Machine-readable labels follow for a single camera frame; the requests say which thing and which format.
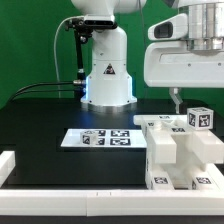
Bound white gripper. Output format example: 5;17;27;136
144;41;224;114

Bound white tagged cube nut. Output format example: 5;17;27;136
187;107;214;130

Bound white chair back frame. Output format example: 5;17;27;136
133;115;224;164

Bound white chair seat tray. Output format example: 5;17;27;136
145;131;209;190

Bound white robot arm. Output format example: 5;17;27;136
71;0;224;111

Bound white fiducial tag sheet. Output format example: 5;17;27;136
61;129;146;148

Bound white front fence bar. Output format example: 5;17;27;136
0;190;224;217

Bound white left fence piece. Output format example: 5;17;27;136
0;151;15;187

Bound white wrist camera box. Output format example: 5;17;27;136
148;13;188;41

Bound black cables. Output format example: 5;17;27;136
8;79;87;103

